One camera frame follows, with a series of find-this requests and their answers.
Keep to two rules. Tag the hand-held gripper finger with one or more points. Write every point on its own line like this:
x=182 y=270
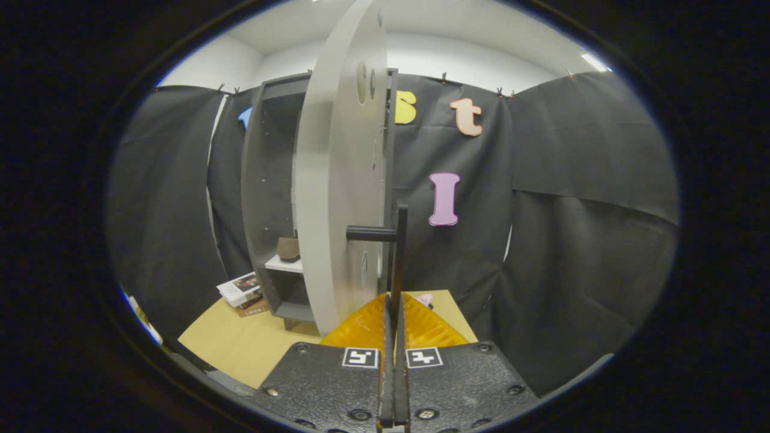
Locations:
x=388 y=385
x=401 y=385

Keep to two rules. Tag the brown fuzzy shoe with bow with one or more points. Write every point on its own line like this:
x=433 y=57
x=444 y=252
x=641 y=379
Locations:
x=289 y=249

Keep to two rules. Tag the beige shoe cabinet door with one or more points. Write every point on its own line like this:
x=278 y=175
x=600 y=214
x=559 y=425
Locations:
x=337 y=180

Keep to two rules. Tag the grey shoe cabinet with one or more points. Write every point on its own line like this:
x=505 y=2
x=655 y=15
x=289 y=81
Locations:
x=264 y=180

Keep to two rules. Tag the white cabinet shelf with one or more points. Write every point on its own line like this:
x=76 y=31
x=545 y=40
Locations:
x=283 y=266

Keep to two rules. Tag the pink starfish plush toy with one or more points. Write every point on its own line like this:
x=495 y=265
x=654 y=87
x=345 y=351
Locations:
x=425 y=298

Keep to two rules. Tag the brown book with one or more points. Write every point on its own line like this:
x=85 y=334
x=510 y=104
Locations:
x=255 y=310

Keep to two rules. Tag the white book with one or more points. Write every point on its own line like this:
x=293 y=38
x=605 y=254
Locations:
x=237 y=288

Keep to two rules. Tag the black backdrop cloth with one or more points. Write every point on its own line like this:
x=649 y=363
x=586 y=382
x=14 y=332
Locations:
x=571 y=240

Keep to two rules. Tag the white patterned object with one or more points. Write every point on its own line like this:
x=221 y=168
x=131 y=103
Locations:
x=144 y=322

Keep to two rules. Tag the small ceiling light panel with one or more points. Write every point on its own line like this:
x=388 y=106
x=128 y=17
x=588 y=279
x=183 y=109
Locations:
x=595 y=62

